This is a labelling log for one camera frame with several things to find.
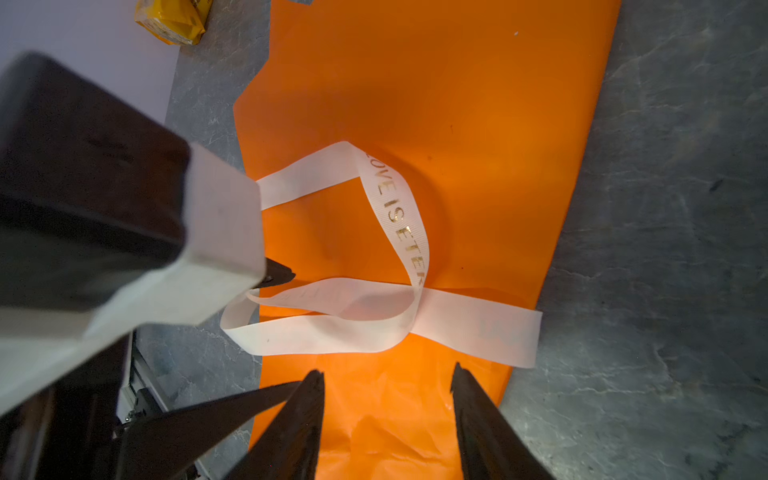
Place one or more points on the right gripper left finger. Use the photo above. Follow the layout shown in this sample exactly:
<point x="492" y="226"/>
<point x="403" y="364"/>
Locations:
<point x="289" y="447"/>

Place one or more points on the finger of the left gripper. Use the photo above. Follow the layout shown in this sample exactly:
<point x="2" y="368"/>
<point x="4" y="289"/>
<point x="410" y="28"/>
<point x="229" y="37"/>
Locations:
<point x="165" y="445"/>
<point x="276" y="274"/>

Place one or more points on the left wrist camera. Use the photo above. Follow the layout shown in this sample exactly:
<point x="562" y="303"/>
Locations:
<point x="108" y="221"/>

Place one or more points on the cream printed ribbon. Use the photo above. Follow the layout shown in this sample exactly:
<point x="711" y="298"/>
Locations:
<point x="345" y="315"/>

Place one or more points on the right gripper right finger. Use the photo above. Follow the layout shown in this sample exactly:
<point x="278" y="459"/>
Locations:
<point x="489" y="448"/>

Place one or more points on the orange wrapping paper sheet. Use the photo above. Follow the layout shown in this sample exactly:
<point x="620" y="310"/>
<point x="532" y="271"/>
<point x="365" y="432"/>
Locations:
<point x="484" y="107"/>

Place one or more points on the yellow snack bag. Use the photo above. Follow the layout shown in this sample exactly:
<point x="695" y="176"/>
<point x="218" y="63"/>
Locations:
<point x="174" y="22"/>

